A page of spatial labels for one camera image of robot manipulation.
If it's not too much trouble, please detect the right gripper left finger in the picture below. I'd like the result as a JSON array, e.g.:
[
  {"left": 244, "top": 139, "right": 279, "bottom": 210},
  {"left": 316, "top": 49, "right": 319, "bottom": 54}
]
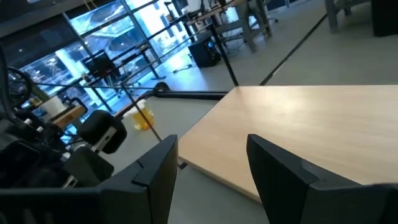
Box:
[{"left": 99, "top": 134, "right": 179, "bottom": 224}]

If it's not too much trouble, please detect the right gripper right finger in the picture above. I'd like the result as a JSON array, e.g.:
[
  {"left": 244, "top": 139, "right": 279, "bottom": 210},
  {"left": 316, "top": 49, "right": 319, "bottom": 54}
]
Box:
[{"left": 246, "top": 134, "right": 398, "bottom": 224}]

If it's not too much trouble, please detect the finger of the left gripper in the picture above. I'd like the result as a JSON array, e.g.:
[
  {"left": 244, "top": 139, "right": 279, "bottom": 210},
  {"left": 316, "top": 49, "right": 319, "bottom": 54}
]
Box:
[
  {"left": 63, "top": 146, "right": 115, "bottom": 188},
  {"left": 76, "top": 109, "right": 127, "bottom": 155}
]

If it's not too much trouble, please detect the orange medicine bottle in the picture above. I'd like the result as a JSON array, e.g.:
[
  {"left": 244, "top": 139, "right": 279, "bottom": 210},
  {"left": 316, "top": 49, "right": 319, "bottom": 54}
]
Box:
[{"left": 123, "top": 98, "right": 155, "bottom": 131}]

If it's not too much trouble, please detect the wooden shelf board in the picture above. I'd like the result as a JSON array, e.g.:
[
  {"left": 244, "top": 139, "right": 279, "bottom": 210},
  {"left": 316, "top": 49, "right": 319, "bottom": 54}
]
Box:
[{"left": 177, "top": 84, "right": 398, "bottom": 203}]

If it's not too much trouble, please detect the thin black rod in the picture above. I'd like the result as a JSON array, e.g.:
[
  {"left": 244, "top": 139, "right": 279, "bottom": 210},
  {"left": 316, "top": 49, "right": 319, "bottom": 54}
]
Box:
[{"left": 119, "top": 83, "right": 189, "bottom": 170}]

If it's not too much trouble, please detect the black computer monitor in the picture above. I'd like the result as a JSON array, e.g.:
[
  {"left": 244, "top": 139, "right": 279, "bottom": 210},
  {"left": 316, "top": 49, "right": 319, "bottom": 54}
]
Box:
[{"left": 82, "top": 49, "right": 116, "bottom": 78}]

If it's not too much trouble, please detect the black computer tower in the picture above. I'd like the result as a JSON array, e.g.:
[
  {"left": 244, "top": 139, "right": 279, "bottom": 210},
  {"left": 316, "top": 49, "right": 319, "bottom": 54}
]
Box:
[{"left": 188, "top": 36, "right": 222, "bottom": 68}]

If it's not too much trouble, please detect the grey metal desk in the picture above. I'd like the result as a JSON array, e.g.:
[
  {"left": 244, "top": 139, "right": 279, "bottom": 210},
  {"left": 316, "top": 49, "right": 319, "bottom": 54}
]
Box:
[{"left": 214, "top": 0, "right": 273, "bottom": 54}]

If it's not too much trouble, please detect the grey table leg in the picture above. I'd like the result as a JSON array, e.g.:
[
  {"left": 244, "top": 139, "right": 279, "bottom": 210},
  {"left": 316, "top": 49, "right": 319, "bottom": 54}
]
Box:
[{"left": 325, "top": 0, "right": 352, "bottom": 34}]

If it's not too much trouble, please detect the black floor cabinet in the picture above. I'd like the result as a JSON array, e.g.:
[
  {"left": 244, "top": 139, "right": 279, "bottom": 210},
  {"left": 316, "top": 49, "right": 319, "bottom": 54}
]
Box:
[{"left": 371, "top": 0, "right": 398, "bottom": 37}]

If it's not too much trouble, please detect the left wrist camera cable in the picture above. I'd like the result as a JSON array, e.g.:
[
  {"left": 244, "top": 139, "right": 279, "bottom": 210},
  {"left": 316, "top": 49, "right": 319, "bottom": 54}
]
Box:
[{"left": 6, "top": 66, "right": 34, "bottom": 110}]

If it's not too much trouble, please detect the black metal table frame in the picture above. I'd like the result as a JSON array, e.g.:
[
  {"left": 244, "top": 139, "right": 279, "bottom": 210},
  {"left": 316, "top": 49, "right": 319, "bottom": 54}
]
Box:
[{"left": 150, "top": 81, "right": 229, "bottom": 101}]

